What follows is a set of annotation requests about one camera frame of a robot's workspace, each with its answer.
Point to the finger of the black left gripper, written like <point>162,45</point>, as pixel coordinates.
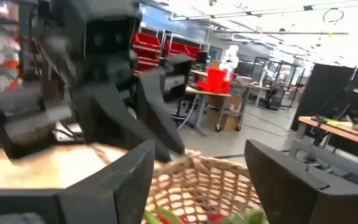
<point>158,118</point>
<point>117,124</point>

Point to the white robot figure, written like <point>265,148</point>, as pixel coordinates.
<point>230,60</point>

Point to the wooden table with produce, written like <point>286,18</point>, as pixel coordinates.
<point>340,132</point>

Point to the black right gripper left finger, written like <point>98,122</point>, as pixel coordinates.
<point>104,199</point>

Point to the red bin shelf rack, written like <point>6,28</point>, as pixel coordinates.
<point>154,51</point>

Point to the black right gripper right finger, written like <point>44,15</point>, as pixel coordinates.
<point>291,193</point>

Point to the wooden desk on casters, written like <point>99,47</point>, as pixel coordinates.
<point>210,102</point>

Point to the black partition panel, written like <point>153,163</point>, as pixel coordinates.
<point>328,93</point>

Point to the brown cardboard box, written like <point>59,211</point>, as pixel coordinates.
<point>225,116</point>

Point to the red plastic boxes stack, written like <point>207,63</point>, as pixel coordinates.
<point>216,81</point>

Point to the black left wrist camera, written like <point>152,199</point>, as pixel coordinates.
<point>110,35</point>

